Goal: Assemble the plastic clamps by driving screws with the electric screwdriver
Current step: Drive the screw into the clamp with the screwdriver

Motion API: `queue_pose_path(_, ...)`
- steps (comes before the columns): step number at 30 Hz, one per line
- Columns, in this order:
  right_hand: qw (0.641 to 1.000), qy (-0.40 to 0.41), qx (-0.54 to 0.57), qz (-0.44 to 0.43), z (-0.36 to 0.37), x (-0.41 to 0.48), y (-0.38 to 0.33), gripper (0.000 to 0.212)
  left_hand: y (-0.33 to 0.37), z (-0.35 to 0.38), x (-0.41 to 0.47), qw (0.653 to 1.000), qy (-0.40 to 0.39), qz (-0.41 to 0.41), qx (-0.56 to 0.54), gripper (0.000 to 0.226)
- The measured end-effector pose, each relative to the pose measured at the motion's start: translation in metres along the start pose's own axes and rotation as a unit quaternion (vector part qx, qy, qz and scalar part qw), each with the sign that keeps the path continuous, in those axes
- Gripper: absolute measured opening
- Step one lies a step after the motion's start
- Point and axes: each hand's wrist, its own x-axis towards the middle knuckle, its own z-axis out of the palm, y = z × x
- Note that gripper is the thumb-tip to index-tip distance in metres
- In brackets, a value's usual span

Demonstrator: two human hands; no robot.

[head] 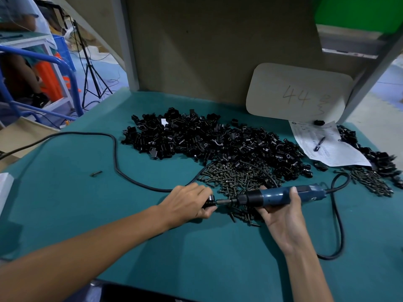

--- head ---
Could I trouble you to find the brown cardboard box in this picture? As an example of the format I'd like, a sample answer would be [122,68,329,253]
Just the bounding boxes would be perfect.
[0,116,61,172]

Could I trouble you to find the blue metal rail cart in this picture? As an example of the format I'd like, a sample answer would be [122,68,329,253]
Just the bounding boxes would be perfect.
[0,44,84,124]

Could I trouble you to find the person's left forearm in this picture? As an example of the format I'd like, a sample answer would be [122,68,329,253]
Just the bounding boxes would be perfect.
[0,206,172,302]

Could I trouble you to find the small black plastic part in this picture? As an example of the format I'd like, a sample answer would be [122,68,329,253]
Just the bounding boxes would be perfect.
[201,195,218,210]

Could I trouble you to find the brown partition board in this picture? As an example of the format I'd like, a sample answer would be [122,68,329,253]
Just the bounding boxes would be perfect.
[125,0,373,107]

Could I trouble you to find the small pile of black clips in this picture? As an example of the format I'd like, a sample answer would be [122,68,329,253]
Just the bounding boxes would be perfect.
[336,124,403,190]

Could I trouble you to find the person's left hand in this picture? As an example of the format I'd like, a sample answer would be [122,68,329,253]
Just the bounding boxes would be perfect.
[157,182,218,231]

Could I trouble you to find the person's right hand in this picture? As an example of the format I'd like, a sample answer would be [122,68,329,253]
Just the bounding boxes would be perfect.
[255,185,313,256]

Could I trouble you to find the blue electric screwdriver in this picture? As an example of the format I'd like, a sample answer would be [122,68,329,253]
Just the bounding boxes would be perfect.
[215,184,328,208]

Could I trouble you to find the white printed paper sheet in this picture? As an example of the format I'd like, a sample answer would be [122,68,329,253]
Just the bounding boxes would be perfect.
[289,121,373,168]

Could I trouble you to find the person's right forearm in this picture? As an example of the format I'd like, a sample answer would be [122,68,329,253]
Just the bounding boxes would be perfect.
[282,241,335,302]

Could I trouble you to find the black tripod stand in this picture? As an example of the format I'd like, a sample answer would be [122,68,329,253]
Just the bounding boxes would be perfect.
[70,19,114,111]

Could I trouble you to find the grey metal frame post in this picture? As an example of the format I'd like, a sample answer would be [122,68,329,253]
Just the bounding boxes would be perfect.
[336,27,403,125]
[110,0,140,92]

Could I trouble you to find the teal table mat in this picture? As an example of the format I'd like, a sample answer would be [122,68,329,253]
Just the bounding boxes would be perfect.
[0,87,403,302]

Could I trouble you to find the blue plastic crate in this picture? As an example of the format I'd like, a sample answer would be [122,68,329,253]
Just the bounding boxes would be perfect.
[52,34,77,73]

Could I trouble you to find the white shelf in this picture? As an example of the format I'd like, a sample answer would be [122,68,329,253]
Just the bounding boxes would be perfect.
[316,24,384,59]

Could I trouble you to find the large pile of black clips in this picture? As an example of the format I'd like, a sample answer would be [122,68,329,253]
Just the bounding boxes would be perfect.
[121,107,314,183]

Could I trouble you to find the white box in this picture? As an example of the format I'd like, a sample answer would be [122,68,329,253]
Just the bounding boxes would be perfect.
[0,172,15,216]

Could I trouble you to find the beige cardboard sign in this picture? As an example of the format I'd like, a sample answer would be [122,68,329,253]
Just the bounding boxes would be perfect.
[246,63,355,125]

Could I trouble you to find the large pile of dark screws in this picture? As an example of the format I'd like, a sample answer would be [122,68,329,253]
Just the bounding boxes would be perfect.
[197,162,281,227]

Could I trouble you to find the green board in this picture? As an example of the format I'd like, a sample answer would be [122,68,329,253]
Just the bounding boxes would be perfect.
[314,0,403,35]

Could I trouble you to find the orange plastic object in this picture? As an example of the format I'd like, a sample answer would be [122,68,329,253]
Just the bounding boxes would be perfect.
[34,53,82,102]

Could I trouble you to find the small pile of dark screws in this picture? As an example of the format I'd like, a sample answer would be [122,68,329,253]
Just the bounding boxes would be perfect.
[342,167,395,198]

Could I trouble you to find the black power cable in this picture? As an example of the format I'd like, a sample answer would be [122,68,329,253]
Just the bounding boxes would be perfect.
[0,132,351,261]

